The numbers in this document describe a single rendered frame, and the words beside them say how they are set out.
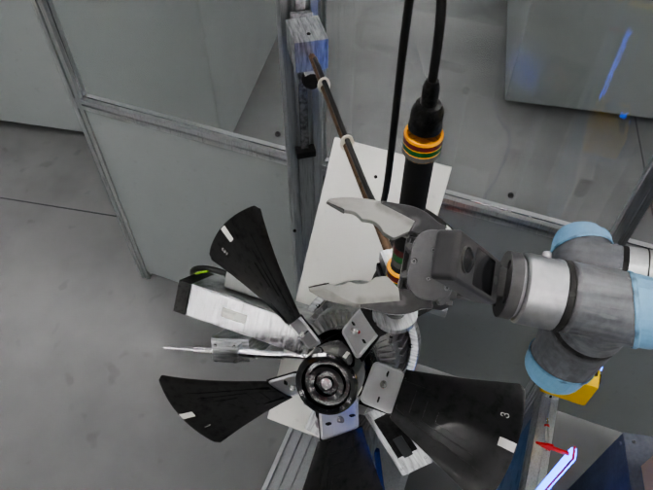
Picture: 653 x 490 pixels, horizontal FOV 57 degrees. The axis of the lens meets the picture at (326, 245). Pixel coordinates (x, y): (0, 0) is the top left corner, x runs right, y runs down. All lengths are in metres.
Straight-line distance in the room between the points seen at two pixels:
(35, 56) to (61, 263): 1.04
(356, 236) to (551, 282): 0.76
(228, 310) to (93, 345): 1.47
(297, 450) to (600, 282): 1.77
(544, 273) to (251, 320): 0.81
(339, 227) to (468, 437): 0.51
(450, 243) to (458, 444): 0.67
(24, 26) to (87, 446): 1.95
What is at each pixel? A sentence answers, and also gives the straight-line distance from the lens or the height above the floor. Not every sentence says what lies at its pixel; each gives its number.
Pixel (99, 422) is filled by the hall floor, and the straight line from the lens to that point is 2.58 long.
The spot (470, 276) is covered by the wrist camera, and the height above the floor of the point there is 1.79.
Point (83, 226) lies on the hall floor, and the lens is 3.19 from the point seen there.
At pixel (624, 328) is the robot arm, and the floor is 1.72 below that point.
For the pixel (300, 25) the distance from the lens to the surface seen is 1.31.
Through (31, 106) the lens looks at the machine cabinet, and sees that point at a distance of 3.68.
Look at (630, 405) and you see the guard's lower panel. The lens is 2.42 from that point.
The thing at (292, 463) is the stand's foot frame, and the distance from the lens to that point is 2.29.
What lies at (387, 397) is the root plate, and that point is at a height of 1.19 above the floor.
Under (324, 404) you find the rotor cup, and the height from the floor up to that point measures 1.19.
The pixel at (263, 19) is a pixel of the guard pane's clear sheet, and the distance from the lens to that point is 1.61.
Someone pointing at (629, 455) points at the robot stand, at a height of 1.00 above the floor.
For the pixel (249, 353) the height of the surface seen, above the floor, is 1.10.
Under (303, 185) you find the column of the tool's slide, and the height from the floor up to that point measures 1.05.
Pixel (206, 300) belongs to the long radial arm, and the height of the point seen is 1.13.
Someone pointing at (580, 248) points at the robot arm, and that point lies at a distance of 0.82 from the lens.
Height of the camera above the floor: 2.23
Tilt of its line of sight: 51 degrees down
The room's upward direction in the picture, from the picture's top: straight up
